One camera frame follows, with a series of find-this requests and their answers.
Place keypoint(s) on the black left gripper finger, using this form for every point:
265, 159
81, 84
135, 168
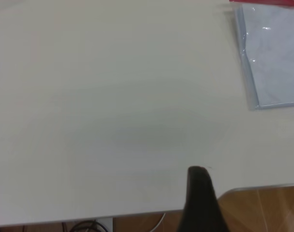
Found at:
199, 200

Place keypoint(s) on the white table leg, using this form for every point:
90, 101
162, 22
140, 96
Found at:
109, 224

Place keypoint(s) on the pale blue sheet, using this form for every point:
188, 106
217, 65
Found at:
275, 62

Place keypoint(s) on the clear plastic red-zip bag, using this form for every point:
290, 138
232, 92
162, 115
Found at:
270, 60

